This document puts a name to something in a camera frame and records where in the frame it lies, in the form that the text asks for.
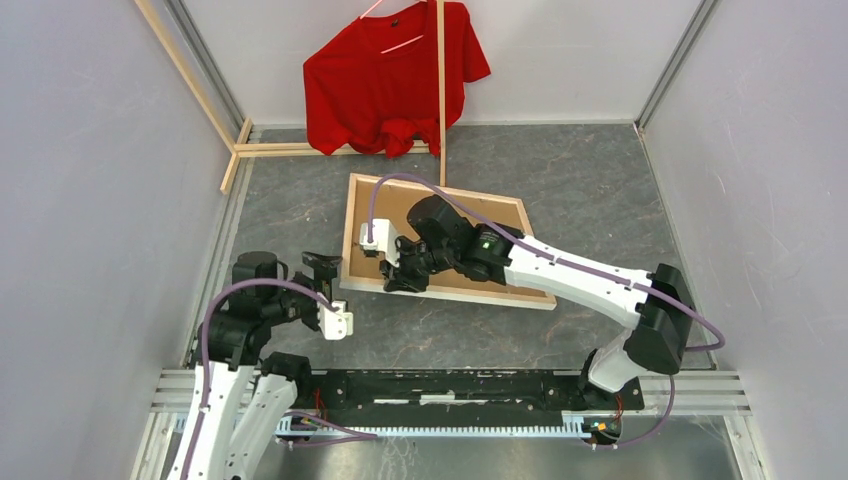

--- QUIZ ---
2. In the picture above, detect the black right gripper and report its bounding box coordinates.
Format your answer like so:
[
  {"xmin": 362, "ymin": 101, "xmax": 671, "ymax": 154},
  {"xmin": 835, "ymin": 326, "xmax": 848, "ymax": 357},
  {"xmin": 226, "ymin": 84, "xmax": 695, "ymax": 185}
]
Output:
[{"xmin": 379, "ymin": 235, "xmax": 456, "ymax": 294}]

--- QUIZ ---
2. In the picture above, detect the light wooden picture frame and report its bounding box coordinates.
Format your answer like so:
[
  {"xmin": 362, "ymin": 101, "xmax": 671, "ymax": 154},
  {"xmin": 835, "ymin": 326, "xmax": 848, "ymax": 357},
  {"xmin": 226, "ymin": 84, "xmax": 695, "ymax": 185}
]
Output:
[{"xmin": 339, "ymin": 172, "xmax": 558, "ymax": 312}]

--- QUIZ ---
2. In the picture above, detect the brown cardboard backing board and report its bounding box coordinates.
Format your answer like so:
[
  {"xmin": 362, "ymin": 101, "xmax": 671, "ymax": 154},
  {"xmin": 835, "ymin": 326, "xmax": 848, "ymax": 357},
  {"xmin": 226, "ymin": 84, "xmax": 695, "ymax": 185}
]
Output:
[{"xmin": 348, "ymin": 180, "xmax": 531, "ymax": 293}]

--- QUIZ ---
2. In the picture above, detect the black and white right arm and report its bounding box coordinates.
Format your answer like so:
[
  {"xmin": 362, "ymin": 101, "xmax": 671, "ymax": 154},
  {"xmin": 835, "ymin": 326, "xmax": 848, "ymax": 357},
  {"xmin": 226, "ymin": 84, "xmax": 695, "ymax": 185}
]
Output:
[{"xmin": 360, "ymin": 195, "xmax": 694, "ymax": 408}]

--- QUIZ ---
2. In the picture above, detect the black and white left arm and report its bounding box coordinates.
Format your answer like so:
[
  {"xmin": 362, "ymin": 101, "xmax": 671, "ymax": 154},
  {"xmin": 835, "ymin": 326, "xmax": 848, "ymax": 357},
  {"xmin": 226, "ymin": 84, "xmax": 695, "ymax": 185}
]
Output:
[{"xmin": 167, "ymin": 251, "xmax": 353, "ymax": 479}]

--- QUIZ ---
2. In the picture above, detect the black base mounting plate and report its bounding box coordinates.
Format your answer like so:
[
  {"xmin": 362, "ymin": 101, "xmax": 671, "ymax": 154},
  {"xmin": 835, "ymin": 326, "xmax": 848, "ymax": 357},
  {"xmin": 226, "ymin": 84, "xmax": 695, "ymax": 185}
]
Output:
[{"xmin": 295, "ymin": 369, "xmax": 645, "ymax": 412}]

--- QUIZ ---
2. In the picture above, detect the wooden clothes rack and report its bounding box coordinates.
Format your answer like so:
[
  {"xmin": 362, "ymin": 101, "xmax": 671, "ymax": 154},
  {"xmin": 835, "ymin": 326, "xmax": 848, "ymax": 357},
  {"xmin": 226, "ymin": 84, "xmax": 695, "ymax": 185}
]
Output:
[{"xmin": 136, "ymin": 1, "xmax": 447, "ymax": 195}]

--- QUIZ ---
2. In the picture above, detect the red t-shirt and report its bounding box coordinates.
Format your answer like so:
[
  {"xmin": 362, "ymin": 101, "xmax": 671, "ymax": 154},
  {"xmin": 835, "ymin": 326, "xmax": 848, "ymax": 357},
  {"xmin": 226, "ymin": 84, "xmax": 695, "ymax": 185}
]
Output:
[{"xmin": 303, "ymin": 1, "xmax": 491, "ymax": 158}]

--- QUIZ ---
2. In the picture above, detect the pink clothes hanger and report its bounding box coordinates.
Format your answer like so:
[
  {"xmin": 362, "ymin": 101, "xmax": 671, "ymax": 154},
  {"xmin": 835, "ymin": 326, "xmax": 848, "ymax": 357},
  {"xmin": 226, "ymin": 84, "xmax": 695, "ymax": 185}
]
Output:
[{"xmin": 357, "ymin": 1, "xmax": 430, "ymax": 55}]

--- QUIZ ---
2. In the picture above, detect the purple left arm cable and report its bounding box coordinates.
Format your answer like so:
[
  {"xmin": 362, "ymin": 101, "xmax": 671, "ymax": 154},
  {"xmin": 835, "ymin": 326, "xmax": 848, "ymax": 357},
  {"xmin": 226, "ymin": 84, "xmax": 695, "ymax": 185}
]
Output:
[{"xmin": 178, "ymin": 278, "xmax": 379, "ymax": 480}]

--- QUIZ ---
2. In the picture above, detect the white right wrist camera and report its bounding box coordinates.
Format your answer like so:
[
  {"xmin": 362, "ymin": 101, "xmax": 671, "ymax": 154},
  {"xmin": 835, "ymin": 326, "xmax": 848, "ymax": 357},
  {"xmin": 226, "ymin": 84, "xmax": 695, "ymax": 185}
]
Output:
[{"xmin": 359, "ymin": 218, "xmax": 400, "ymax": 266}]

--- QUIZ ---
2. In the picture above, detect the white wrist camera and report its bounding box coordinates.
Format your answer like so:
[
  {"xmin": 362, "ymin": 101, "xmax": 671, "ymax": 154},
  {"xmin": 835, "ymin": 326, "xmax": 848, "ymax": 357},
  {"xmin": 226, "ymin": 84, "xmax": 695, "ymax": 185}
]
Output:
[
  {"xmin": 318, "ymin": 300, "xmax": 354, "ymax": 341},
  {"xmin": 359, "ymin": 218, "xmax": 400, "ymax": 266}
]

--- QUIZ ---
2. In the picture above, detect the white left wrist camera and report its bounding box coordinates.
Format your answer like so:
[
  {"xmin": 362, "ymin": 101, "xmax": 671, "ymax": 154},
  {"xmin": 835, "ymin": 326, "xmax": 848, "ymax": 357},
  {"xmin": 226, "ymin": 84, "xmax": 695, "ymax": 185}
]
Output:
[{"xmin": 318, "ymin": 300, "xmax": 354, "ymax": 341}]

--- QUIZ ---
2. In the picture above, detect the left aluminium corner post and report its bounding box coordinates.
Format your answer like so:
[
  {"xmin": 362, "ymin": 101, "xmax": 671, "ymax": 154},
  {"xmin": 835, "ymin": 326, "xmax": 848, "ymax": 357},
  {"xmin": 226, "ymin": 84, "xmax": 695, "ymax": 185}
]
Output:
[{"xmin": 164, "ymin": 0, "xmax": 245, "ymax": 134}]

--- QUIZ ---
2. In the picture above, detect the aluminium corner post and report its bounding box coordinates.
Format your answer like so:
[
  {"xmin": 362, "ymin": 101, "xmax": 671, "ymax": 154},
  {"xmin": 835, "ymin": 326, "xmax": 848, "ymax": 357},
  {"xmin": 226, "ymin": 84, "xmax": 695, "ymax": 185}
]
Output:
[
  {"xmin": 634, "ymin": 0, "xmax": 720, "ymax": 136},
  {"xmin": 164, "ymin": 0, "xmax": 245, "ymax": 134}
]

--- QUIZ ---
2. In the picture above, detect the aluminium rail frame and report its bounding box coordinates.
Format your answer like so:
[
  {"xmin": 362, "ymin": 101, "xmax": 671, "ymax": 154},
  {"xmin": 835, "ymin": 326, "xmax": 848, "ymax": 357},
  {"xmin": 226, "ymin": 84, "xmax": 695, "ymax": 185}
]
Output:
[{"xmin": 130, "ymin": 367, "xmax": 771, "ymax": 479}]

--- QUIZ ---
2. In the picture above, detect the right aluminium corner post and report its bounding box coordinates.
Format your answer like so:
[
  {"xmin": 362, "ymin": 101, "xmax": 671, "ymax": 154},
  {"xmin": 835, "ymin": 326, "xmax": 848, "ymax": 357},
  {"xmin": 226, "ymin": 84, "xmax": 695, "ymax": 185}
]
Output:
[{"xmin": 634, "ymin": 0, "xmax": 720, "ymax": 136}]

